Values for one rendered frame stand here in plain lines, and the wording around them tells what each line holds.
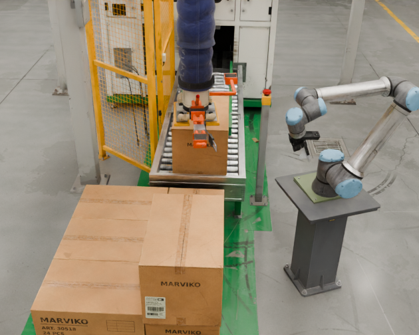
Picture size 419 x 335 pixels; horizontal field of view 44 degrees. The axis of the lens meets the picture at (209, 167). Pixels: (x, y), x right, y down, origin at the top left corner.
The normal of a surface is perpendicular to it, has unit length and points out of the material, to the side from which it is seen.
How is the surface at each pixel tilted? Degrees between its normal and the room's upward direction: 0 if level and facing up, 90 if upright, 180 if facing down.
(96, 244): 0
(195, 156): 90
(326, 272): 90
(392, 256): 0
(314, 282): 90
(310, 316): 0
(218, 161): 90
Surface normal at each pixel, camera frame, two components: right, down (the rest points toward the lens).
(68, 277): 0.01, -0.85
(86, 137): -0.04, 0.52
